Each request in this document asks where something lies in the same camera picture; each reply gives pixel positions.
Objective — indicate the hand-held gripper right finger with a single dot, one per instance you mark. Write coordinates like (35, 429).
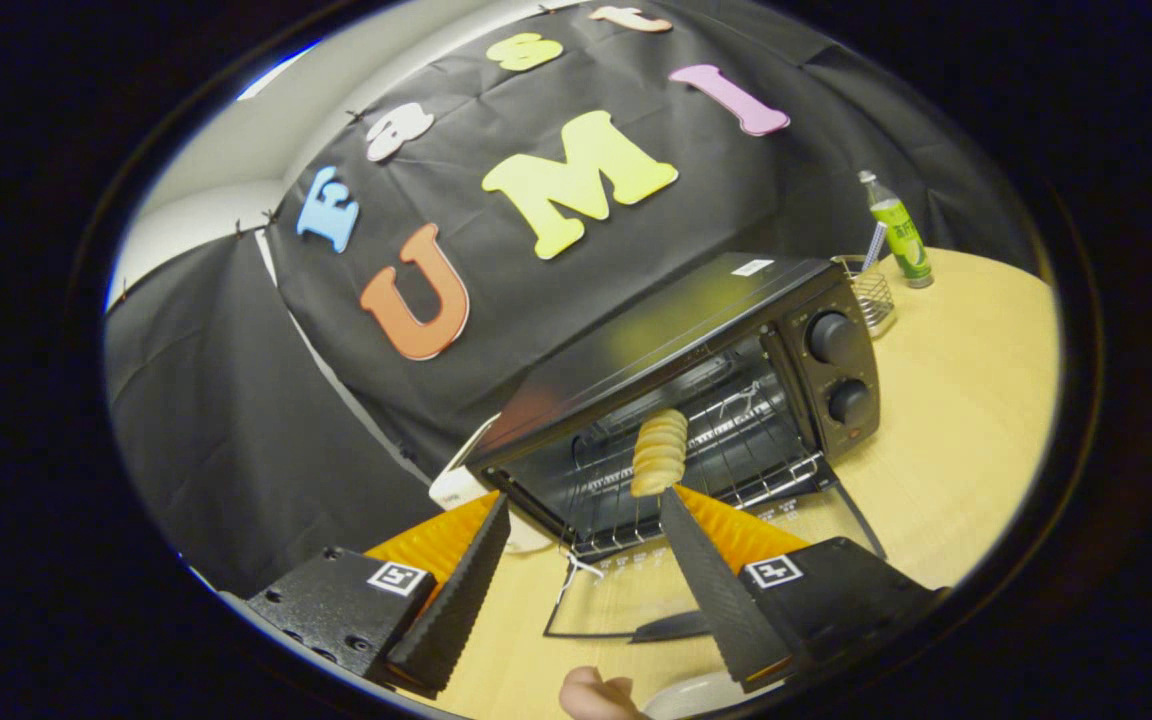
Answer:
(718, 602)

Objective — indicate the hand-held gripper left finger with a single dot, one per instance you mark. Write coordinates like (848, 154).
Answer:
(451, 605)

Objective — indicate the golden ridged bread roll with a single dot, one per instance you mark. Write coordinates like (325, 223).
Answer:
(658, 455)

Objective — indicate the black toaster oven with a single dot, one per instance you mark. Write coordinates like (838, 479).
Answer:
(666, 320)

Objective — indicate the white pop-up toaster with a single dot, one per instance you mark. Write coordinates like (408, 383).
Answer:
(451, 490)

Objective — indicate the white square plate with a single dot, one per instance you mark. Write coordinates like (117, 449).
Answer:
(696, 700)

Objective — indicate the black backdrop cloth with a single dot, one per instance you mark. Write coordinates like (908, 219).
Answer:
(236, 400)

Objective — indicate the green drink bottle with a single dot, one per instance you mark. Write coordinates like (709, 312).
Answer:
(901, 235)

